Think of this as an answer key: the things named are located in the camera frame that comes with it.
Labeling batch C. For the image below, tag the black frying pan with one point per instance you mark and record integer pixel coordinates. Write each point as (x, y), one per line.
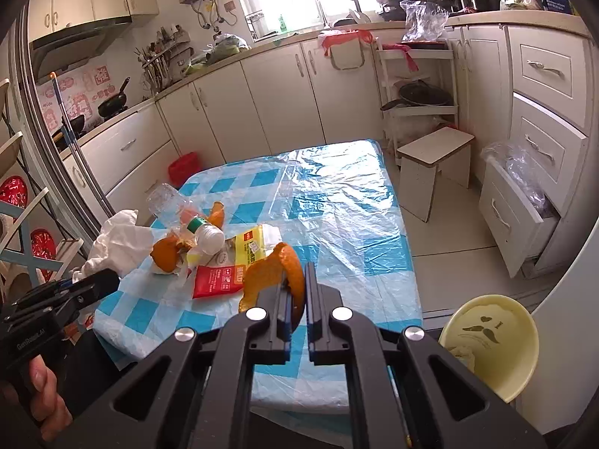
(423, 96)

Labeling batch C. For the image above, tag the metal kitchen faucet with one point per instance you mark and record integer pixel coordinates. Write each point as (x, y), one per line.
(320, 4)

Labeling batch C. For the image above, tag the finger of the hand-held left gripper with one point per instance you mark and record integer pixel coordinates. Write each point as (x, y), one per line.
(96, 286)
(63, 285)

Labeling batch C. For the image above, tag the small wooden stool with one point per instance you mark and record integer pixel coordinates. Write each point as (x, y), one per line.
(435, 145)

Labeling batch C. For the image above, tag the utensil rack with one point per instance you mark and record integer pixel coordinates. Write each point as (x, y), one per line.
(159, 65)

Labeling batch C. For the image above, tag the open white drawer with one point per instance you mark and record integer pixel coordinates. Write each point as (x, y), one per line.
(503, 215)

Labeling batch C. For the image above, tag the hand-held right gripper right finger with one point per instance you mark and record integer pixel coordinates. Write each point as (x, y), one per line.
(312, 318)

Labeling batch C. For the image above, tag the white storage rack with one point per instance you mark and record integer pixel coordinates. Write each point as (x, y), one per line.
(449, 70)

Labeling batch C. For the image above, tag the cream drawer cabinet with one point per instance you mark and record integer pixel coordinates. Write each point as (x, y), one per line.
(547, 98)

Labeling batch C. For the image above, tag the clear plastic bottle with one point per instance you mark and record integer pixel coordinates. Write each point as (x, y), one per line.
(166, 199)

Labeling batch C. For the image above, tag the clear plastic bags in drawer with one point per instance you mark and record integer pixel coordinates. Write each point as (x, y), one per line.
(522, 168)

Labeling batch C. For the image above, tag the red floor bin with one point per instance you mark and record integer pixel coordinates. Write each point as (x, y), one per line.
(185, 168)

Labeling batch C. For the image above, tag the blue checkered plastic tablecloth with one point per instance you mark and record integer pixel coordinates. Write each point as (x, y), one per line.
(337, 206)

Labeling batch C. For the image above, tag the large orange peel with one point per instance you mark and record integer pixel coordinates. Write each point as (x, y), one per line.
(271, 271)

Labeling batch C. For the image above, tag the yellow snack packet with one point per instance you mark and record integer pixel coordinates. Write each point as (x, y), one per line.
(252, 245)

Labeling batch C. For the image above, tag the bag of green vegetables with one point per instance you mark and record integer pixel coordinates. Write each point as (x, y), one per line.
(220, 49)

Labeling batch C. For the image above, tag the red round ornament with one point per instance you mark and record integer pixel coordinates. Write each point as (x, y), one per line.
(43, 248)
(11, 191)

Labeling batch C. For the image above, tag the cream base cabinets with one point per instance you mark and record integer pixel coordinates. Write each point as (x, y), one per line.
(281, 93)

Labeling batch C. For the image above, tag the wooden folding chair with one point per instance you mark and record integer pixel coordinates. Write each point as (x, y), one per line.
(32, 262)

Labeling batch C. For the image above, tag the red snack packet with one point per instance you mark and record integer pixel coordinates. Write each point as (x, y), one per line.
(217, 281)

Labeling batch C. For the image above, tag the person's left hand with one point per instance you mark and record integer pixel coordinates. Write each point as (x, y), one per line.
(49, 397)

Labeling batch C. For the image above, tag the clear crumpled plastic bag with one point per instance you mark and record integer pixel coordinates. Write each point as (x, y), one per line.
(421, 21)

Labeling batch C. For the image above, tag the blue box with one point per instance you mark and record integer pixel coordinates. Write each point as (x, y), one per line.
(559, 3)

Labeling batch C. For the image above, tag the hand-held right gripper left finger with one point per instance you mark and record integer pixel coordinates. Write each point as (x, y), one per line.
(281, 336)

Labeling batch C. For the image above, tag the white tissue in bin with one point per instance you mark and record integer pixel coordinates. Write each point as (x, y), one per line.
(461, 358)

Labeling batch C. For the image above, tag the white crumpled tissue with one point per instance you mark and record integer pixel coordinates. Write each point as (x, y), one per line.
(119, 243)

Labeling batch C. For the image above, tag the red patterned backsplash sticker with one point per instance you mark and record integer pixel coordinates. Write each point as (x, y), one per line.
(89, 84)

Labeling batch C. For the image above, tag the grey range hood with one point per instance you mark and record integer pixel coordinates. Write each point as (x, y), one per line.
(70, 46)

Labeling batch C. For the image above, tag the hanging bin with red bag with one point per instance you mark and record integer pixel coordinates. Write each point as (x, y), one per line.
(346, 51)

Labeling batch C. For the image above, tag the yellow plastic bin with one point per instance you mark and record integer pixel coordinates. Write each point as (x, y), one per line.
(510, 360)

